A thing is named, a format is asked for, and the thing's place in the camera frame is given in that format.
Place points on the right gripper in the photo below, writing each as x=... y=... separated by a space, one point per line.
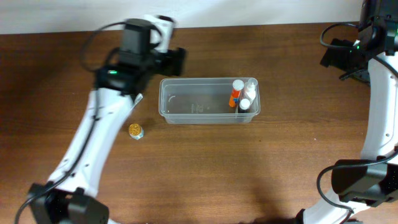
x=334 y=58

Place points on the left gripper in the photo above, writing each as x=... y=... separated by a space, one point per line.
x=171 y=61

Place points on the orange tube white cap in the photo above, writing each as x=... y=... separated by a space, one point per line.
x=238 y=86

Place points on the small gold-lid jar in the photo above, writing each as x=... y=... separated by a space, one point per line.
x=136 y=131

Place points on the white spray bottle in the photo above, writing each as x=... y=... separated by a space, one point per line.
x=249 y=91

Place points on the black bottle white cap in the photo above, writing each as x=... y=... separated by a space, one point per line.
x=244 y=106

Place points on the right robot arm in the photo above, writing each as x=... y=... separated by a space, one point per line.
x=354 y=185

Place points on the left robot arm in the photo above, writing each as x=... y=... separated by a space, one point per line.
x=69 y=195

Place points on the clear plastic container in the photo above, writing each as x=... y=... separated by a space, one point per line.
x=203 y=101

